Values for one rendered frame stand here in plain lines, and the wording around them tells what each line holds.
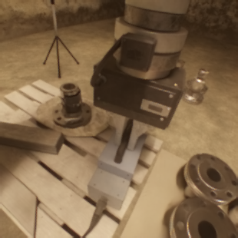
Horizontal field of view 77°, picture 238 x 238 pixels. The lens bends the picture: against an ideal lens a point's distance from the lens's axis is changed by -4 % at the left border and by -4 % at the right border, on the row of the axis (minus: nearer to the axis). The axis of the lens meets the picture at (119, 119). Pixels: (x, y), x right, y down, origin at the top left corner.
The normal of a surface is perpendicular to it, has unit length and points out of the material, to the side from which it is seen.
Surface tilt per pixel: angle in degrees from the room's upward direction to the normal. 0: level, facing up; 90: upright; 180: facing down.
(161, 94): 90
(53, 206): 0
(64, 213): 0
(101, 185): 0
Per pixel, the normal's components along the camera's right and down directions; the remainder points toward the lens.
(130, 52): -0.36, 0.61
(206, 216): 0.11, -0.73
